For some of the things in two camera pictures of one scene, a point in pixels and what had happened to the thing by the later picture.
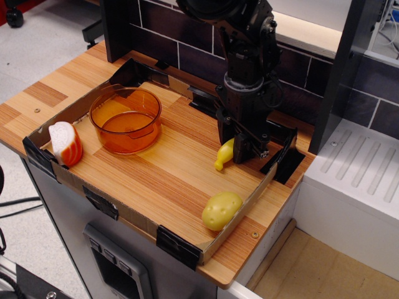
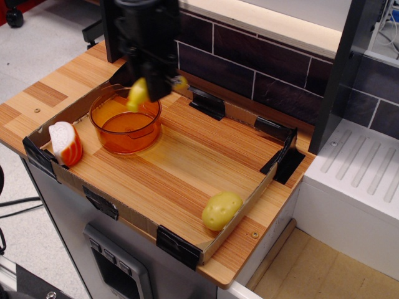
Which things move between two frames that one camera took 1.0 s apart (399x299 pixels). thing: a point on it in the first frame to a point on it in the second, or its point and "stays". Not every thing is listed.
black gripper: [244, 104] to [149, 42]
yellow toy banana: [225, 154] to [139, 91]
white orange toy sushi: [67, 143] stays
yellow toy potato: [219, 208] stays
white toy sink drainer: [361, 164] stays
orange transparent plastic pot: [127, 119] stays
